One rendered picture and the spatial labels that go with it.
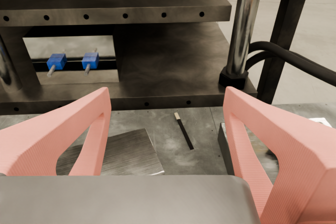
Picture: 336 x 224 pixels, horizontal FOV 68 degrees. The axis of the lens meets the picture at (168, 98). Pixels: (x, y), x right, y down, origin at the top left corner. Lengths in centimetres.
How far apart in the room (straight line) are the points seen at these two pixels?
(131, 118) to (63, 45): 32
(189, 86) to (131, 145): 42
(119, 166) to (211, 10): 54
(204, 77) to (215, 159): 38
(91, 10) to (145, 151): 47
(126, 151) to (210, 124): 29
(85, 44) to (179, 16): 31
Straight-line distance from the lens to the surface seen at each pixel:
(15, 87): 96
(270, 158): 47
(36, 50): 89
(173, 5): 79
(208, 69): 96
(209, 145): 64
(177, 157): 61
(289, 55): 81
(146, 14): 78
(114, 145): 50
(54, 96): 89
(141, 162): 46
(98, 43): 82
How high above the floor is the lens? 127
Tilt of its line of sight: 38 degrees down
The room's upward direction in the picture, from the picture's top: straight up
